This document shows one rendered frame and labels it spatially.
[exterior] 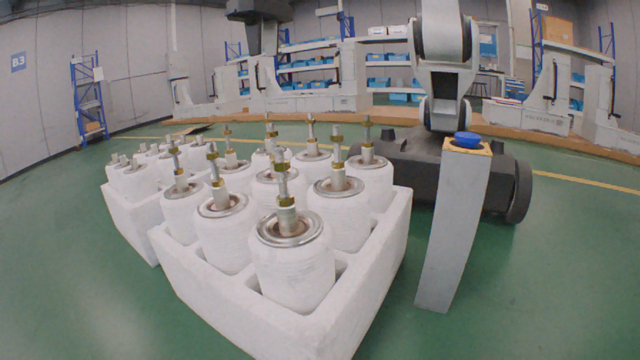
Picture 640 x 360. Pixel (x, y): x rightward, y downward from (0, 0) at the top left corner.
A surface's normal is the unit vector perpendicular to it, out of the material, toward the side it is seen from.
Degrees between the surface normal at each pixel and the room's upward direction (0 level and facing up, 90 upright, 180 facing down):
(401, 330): 0
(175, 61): 90
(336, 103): 90
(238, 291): 0
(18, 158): 90
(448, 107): 54
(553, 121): 90
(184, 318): 0
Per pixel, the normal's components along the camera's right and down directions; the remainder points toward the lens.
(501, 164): -0.39, -0.39
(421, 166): -0.49, 0.36
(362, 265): -0.07, -0.92
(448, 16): -0.45, -0.18
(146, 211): 0.87, 0.14
